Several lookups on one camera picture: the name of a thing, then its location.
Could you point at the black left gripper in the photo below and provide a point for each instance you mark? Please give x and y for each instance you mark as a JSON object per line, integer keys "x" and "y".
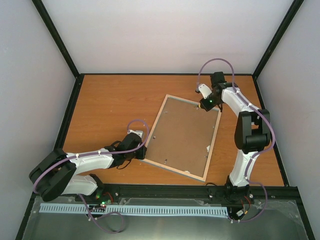
{"x": 141, "y": 155}

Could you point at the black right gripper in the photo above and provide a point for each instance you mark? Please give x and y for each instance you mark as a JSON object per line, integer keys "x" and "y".
{"x": 207, "y": 107}

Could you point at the blue wooden picture frame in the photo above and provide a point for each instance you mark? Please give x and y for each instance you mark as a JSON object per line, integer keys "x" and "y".
{"x": 182, "y": 137}

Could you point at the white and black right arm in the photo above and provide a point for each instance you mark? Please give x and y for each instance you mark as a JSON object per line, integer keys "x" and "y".
{"x": 251, "y": 136}

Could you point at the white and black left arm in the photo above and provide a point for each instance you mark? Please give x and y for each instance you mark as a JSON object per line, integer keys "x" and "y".
{"x": 62, "y": 173}

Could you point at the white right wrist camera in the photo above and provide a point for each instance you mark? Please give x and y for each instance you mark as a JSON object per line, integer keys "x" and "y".
{"x": 204, "y": 90}

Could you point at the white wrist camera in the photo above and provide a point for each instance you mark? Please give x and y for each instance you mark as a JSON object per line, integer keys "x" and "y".
{"x": 139, "y": 133}
{"x": 204, "y": 90}

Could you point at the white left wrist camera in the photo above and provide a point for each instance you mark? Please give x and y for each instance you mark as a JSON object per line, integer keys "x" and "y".
{"x": 139, "y": 133}

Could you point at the black enclosure frame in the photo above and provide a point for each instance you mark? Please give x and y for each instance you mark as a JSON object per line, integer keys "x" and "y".
{"x": 79, "y": 77}

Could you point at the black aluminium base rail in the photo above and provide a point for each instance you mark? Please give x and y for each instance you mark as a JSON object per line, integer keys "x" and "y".
{"x": 216, "y": 195}

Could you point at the light blue slotted cable duct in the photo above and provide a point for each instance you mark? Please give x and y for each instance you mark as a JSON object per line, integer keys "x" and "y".
{"x": 138, "y": 210}

